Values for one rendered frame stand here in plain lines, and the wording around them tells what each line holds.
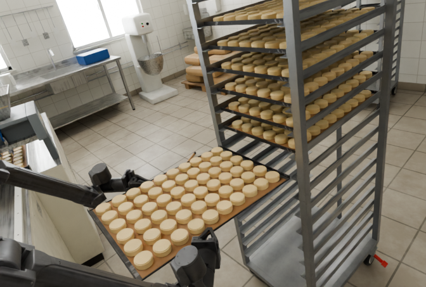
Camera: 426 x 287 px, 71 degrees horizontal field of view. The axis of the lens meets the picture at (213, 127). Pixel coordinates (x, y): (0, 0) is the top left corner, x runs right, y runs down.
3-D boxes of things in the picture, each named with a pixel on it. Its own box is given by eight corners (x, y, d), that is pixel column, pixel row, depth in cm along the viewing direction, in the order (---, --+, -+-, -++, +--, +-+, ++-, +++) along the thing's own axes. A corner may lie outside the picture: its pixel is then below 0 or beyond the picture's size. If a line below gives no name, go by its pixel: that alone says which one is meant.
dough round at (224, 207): (224, 203, 98) (223, 197, 97) (236, 208, 95) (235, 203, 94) (213, 211, 95) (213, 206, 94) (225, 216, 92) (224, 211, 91)
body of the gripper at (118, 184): (137, 189, 122) (120, 190, 123) (131, 168, 117) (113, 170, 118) (132, 199, 116) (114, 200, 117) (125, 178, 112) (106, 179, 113)
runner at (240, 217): (240, 222, 156) (239, 217, 154) (236, 219, 158) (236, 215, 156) (312, 163, 188) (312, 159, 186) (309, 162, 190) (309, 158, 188)
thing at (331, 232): (304, 265, 126) (303, 261, 125) (298, 261, 128) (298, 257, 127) (377, 187, 158) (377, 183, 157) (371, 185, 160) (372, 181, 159)
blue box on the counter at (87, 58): (86, 65, 439) (82, 56, 433) (78, 64, 460) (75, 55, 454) (110, 57, 462) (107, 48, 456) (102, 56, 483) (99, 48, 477)
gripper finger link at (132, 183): (156, 187, 120) (134, 188, 122) (152, 172, 117) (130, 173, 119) (151, 197, 114) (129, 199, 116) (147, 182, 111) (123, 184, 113)
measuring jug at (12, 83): (14, 90, 381) (6, 75, 372) (2, 92, 384) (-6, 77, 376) (22, 86, 393) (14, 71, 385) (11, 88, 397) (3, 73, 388)
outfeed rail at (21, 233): (18, 121, 272) (14, 114, 269) (22, 120, 273) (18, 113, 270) (21, 263, 112) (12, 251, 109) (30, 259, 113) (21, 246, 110)
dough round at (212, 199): (203, 206, 98) (202, 201, 97) (208, 196, 102) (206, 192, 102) (217, 207, 96) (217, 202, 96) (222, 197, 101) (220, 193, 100)
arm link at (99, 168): (83, 197, 117) (94, 208, 112) (71, 177, 111) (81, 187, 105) (109, 179, 123) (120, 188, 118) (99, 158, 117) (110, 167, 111)
